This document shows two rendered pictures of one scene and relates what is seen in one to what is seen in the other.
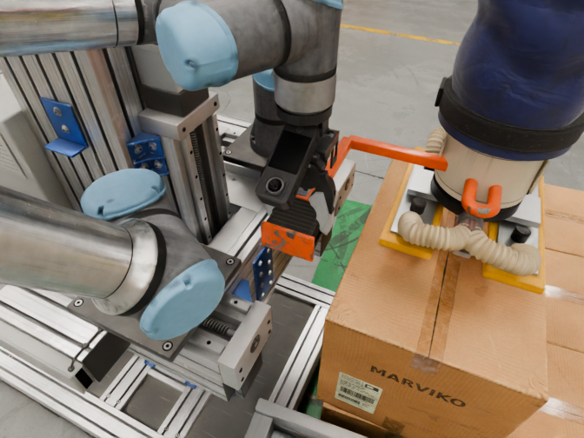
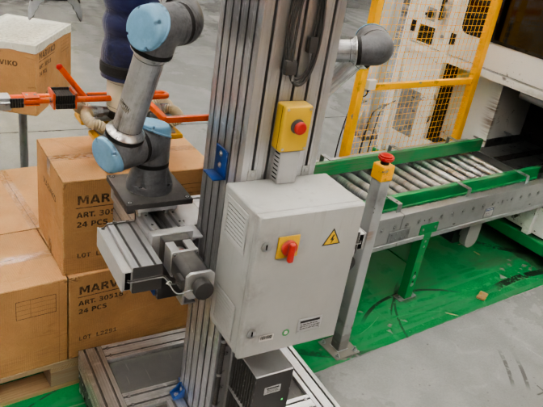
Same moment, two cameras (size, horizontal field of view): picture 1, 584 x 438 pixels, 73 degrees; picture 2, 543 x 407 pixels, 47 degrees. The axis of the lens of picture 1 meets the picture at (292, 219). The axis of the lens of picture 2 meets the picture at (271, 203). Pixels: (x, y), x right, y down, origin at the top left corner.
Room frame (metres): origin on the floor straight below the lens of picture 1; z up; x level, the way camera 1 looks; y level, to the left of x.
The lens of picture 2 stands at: (2.24, 1.35, 1.99)
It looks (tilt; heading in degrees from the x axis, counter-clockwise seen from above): 27 degrees down; 212
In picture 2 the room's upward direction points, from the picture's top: 9 degrees clockwise
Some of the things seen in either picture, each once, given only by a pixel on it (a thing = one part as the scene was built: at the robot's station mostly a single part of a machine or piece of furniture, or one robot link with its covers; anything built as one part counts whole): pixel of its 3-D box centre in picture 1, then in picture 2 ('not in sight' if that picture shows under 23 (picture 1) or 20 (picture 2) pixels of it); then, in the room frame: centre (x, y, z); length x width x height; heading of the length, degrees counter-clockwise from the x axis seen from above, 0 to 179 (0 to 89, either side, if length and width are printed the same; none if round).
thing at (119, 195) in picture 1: (133, 218); not in sight; (0.43, 0.24, 1.20); 0.13 x 0.12 x 0.14; 36
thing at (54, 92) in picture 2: not in sight; (62, 98); (0.84, -0.47, 1.18); 0.10 x 0.08 x 0.06; 66
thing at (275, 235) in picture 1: (296, 224); not in sight; (0.44, -0.01, 1.18); 0.09 x 0.08 x 0.05; 66
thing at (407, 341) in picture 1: (429, 294); (124, 197); (0.61, -0.37, 0.74); 0.60 x 0.40 x 0.40; 157
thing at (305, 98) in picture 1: (302, 86); not in sight; (0.46, -0.01, 1.40); 0.08 x 0.08 x 0.05
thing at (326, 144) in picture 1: (305, 139); not in sight; (0.47, -0.02, 1.32); 0.09 x 0.08 x 0.12; 156
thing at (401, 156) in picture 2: not in sight; (394, 153); (-1.26, 0.01, 0.60); 1.60 x 0.10 x 0.09; 161
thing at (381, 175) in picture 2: not in sight; (359, 262); (-0.11, 0.42, 0.50); 0.07 x 0.07 x 1.00; 71
